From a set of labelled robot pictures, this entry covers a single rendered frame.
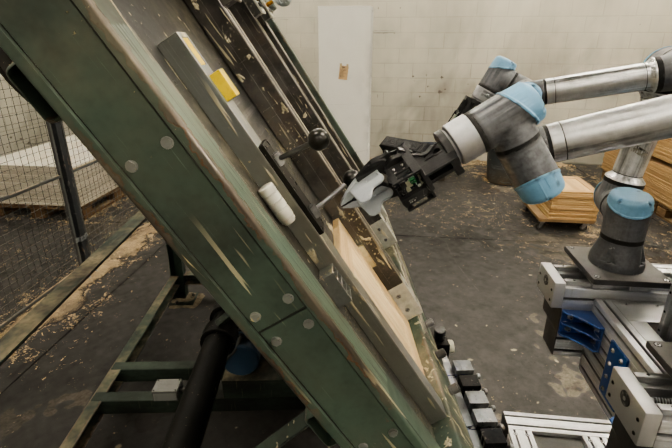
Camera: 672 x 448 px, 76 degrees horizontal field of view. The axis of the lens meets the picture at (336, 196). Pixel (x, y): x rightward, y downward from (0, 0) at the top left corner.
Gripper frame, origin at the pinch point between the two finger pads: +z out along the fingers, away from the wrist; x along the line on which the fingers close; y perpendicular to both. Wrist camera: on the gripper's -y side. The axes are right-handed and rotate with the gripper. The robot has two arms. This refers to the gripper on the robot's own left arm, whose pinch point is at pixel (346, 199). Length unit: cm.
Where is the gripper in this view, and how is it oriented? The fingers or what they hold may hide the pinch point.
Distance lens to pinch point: 77.1
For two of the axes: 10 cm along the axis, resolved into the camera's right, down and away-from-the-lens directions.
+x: 4.9, 6.3, 6.1
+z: -8.5, 5.0, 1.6
